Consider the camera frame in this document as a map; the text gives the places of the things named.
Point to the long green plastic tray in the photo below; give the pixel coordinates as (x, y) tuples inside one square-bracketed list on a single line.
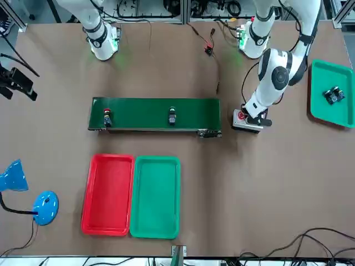
[(155, 196)]

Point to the long red plastic tray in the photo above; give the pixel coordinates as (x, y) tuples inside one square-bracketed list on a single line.
[(108, 194)]

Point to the black push-button switch part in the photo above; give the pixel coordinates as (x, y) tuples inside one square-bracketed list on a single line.
[(329, 97), (338, 92)]

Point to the aluminium frame post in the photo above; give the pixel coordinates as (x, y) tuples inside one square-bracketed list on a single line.
[(178, 256), (183, 11)]

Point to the green belt conveyor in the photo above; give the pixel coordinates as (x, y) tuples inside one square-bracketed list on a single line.
[(144, 110)]

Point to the small green plastic tray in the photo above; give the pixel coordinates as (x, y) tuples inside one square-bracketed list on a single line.
[(330, 74)]

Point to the green-headed push-button switch part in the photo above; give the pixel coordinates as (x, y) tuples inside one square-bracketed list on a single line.
[(172, 116)]

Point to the red-headed push-button switch part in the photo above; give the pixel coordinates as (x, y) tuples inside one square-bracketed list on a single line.
[(107, 117)]

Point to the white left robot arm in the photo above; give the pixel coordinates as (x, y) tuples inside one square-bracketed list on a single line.
[(277, 74)]

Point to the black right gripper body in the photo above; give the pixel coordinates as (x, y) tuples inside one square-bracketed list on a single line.
[(22, 81)]

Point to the small black controller module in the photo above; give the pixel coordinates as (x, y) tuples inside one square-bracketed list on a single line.
[(208, 50)]

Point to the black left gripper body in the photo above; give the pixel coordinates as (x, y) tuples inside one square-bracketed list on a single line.
[(260, 121)]

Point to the grey push-button control box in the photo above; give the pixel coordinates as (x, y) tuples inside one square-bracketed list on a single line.
[(238, 123)]

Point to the blue desk lamp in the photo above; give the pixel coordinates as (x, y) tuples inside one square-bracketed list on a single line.
[(14, 177)]

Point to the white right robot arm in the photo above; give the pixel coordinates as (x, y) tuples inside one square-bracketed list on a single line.
[(102, 41)]

